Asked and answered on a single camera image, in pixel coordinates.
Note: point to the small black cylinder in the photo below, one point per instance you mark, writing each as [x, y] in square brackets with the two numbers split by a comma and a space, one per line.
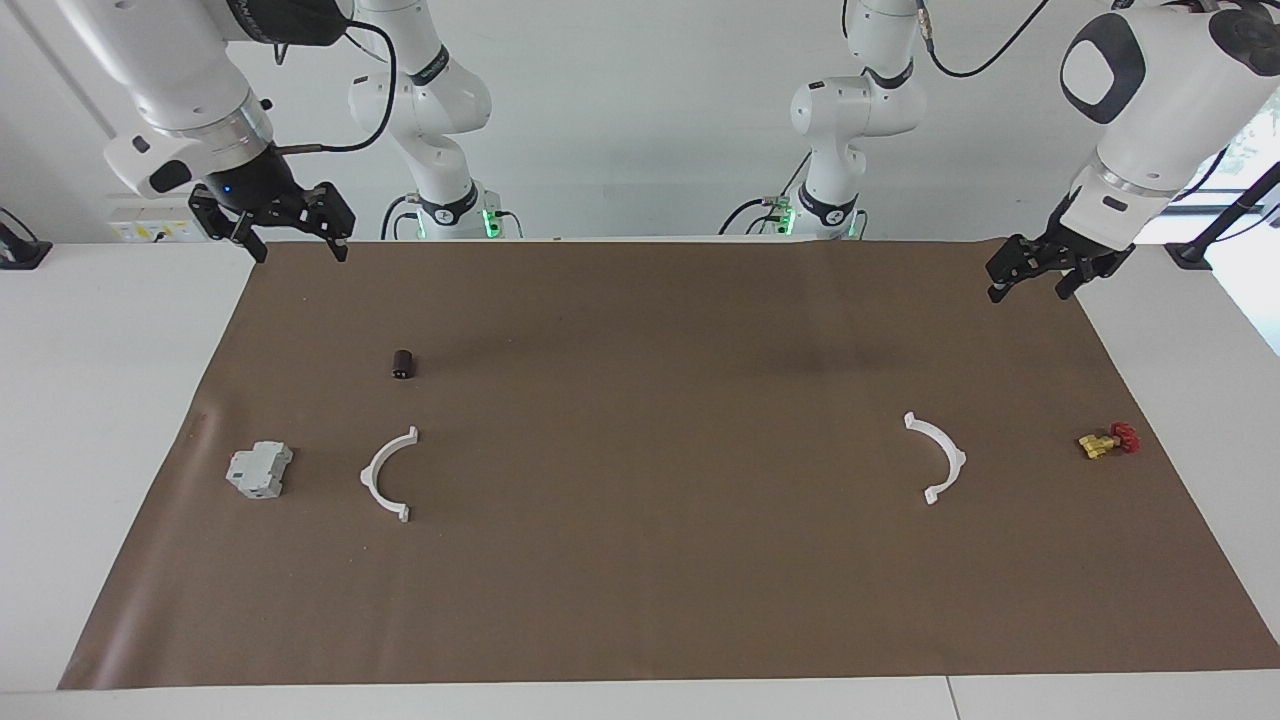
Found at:
[404, 364]

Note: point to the white wall socket strip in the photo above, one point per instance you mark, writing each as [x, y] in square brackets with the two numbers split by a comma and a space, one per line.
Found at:
[150, 228]

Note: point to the small black table mount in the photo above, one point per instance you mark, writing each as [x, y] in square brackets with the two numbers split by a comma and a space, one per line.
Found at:
[22, 252]

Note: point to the grey circuit breaker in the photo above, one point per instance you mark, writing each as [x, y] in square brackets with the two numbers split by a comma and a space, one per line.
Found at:
[258, 470]

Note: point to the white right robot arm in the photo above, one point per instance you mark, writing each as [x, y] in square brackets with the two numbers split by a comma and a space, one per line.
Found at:
[170, 70]

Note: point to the brown paper table mat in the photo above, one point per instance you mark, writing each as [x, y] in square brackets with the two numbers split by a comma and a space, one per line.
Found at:
[640, 580]

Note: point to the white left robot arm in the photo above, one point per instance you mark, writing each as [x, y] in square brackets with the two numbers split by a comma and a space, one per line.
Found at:
[1160, 90]

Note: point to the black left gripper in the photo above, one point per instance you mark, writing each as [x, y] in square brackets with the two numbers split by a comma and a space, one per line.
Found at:
[1060, 250]

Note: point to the black clamp stand with rod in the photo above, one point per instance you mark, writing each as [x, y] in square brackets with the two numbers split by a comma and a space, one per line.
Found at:
[1225, 215]

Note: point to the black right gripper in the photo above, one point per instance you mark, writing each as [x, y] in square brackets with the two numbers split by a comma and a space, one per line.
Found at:
[265, 195]

